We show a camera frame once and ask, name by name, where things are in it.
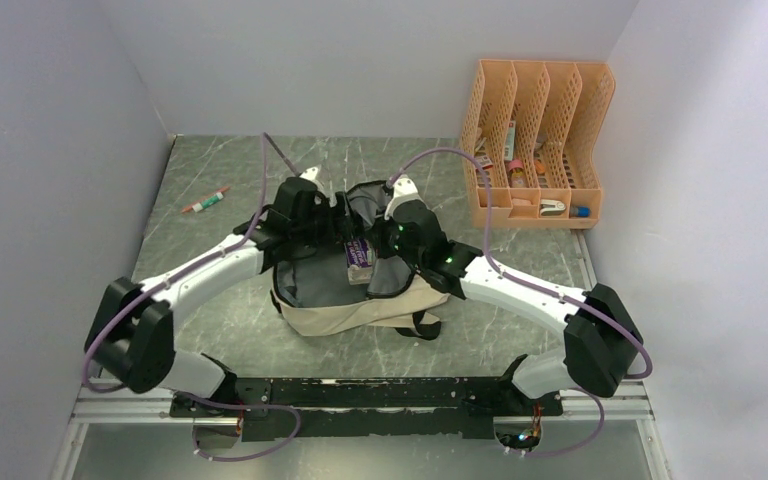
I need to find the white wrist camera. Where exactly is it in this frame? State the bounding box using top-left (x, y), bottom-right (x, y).
top-left (384, 175), bottom-right (422, 220)
top-left (299, 166), bottom-right (326, 191)

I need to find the green white packet in organizer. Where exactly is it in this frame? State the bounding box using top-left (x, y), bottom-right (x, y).
top-left (503, 119), bottom-right (516, 162)

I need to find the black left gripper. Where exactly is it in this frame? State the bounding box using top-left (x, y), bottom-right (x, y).
top-left (291, 191), bottom-right (365, 248)

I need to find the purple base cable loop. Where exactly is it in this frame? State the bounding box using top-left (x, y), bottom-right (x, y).
top-left (191, 404), bottom-right (302, 464)

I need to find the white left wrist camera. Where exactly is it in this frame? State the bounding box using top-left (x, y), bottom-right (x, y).
top-left (299, 166), bottom-right (326, 191)

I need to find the white stapler in organizer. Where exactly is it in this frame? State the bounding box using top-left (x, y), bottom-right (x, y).
top-left (539, 199), bottom-right (567, 216)

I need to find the orange plastic file organizer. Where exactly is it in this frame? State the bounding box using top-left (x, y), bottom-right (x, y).
top-left (459, 59), bottom-right (616, 230)

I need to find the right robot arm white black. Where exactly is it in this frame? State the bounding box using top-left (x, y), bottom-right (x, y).
top-left (370, 200), bottom-right (643, 414)

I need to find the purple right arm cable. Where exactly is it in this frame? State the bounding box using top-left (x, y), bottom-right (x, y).
top-left (387, 146), bottom-right (654, 460)

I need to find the purple illustrated paperback book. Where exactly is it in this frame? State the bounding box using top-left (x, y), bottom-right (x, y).
top-left (344, 238), bottom-right (376, 285)

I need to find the blue cap item in organizer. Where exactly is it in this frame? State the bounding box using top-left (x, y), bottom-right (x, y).
top-left (569, 206), bottom-right (591, 218)

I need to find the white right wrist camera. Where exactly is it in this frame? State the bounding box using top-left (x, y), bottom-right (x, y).
top-left (384, 175), bottom-right (422, 220)

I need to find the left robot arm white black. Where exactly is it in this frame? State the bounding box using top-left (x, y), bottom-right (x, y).
top-left (85, 176), bottom-right (357, 416)

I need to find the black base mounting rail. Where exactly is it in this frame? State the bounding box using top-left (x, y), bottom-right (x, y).
top-left (169, 376), bottom-right (563, 442)

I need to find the beige canvas backpack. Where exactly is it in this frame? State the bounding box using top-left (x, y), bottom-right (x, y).
top-left (264, 181), bottom-right (448, 340)

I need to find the orange green white marker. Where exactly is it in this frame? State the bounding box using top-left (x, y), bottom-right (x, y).
top-left (181, 186), bottom-right (230, 214)

